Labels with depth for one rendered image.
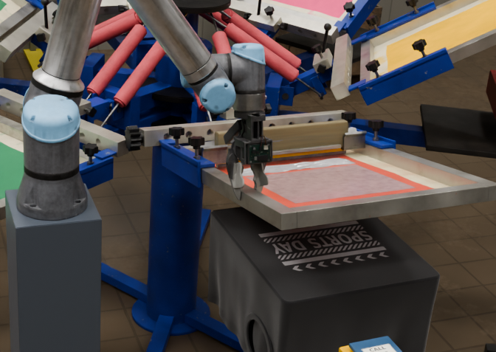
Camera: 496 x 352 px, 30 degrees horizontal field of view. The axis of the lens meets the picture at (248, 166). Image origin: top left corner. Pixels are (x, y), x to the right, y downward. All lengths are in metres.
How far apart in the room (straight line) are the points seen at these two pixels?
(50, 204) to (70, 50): 0.33
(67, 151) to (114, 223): 2.55
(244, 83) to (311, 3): 1.83
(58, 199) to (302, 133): 0.90
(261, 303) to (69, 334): 0.50
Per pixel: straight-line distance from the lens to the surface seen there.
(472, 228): 4.82
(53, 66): 2.04
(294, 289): 2.26
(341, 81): 3.04
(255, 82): 2.10
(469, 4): 3.52
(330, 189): 2.34
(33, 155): 1.96
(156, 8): 1.88
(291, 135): 2.62
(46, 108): 1.96
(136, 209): 4.61
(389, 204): 2.12
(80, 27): 2.01
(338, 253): 2.44
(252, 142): 2.10
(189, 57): 1.92
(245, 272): 2.41
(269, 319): 2.32
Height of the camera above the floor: 2.15
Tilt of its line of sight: 25 degrees down
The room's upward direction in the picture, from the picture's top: 5 degrees clockwise
